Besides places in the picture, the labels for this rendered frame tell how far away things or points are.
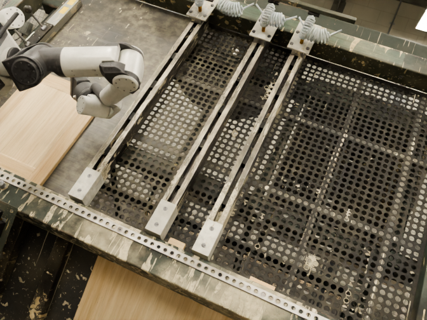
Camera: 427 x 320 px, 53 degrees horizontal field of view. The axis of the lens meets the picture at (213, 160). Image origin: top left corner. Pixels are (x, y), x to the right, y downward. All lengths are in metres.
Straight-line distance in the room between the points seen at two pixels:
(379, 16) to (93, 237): 5.93
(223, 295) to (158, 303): 0.39
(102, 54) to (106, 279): 0.91
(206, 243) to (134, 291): 0.43
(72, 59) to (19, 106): 0.69
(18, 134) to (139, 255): 0.75
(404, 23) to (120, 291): 5.89
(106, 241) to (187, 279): 0.31
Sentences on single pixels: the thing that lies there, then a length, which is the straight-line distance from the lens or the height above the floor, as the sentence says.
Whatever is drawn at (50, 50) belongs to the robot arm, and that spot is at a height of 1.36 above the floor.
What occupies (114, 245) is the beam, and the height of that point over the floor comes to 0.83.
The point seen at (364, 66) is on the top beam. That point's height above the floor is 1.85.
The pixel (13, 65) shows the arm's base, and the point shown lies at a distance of 1.39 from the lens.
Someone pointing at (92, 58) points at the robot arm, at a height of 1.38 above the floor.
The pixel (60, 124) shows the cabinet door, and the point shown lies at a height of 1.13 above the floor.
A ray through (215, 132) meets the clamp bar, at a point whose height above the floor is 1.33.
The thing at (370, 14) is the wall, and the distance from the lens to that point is 6.93.
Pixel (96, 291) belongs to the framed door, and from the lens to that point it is 1.85.
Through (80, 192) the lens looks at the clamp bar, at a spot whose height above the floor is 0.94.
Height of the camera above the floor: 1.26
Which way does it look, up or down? 1 degrees down
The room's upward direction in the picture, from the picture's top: 21 degrees clockwise
